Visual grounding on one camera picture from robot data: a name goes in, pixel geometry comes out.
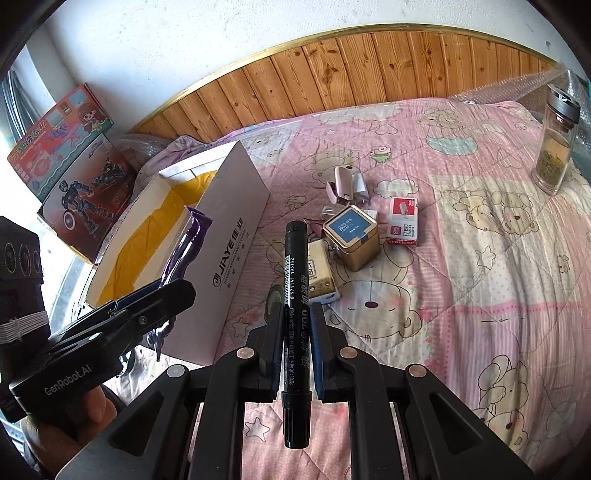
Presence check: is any green tape roll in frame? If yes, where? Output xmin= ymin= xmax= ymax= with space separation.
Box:
xmin=264 ymin=285 xmax=284 ymax=325

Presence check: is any black marker pen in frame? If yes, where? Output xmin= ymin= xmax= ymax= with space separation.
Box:
xmin=281 ymin=220 xmax=311 ymax=449

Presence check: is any yellow tissue pack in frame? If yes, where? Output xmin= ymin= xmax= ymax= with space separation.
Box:
xmin=308 ymin=240 xmax=341 ymax=304

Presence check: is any pink binder clip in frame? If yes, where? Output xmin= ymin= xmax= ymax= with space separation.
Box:
xmin=304 ymin=207 xmax=335 ymax=239

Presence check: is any gold square tin box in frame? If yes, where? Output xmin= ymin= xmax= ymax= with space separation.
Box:
xmin=322 ymin=205 xmax=381 ymax=272

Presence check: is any person left hand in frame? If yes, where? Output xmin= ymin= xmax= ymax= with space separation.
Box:
xmin=20 ymin=385 xmax=123 ymax=476

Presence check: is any robot toy box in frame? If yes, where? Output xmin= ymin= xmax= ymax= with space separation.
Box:
xmin=39 ymin=135 xmax=136 ymax=262

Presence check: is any white cardboard box yellow tape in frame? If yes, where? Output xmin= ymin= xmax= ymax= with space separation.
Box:
xmin=86 ymin=141 xmax=270 ymax=366

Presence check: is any red white staples box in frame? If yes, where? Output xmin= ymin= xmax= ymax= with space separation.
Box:
xmin=386 ymin=197 xmax=419 ymax=246

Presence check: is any pink cartoon quilt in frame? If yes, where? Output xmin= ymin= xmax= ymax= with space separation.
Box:
xmin=213 ymin=99 xmax=590 ymax=479

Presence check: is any white power adapter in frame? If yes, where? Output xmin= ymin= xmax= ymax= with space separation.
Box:
xmin=353 ymin=173 xmax=370 ymax=204

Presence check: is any colourful girl toy box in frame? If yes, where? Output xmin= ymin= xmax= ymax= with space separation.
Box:
xmin=8 ymin=84 xmax=113 ymax=202

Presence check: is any wooden headboard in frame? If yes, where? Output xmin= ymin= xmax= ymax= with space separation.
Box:
xmin=133 ymin=24 xmax=556 ymax=142

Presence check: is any glass tea bottle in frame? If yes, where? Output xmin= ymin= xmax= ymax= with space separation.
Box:
xmin=531 ymin=84 xmax=580 ymax=196

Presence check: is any bubble wrap sheet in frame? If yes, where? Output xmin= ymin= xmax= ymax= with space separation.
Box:
xmin=452 ymin=64 xmax=590 ymax=181

